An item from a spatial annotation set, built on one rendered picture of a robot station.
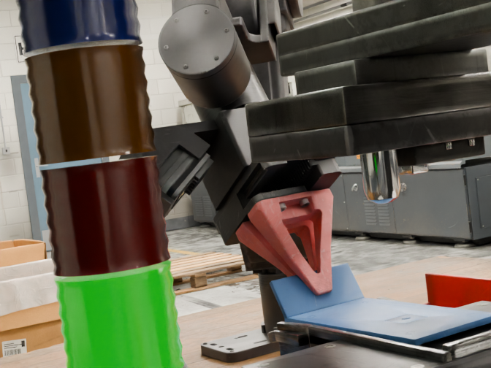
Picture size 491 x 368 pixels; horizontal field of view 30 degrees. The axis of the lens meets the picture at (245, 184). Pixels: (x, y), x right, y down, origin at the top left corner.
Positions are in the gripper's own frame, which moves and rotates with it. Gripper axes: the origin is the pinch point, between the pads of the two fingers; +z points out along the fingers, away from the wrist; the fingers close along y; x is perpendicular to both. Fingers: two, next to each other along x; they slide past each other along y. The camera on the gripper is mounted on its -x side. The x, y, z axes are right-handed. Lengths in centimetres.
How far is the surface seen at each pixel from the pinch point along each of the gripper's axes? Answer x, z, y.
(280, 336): -5.3, 3.1, 0.8
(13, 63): 319, -652, -831
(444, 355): -4.6, 10.6, 14.4
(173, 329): -25.8, 9.7, 28.2
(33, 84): -28.6, 1.9, 31.3
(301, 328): -4.6, 3.5, 2.6
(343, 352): -6.3, 7.3, 8.3
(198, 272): 277, -211, -527
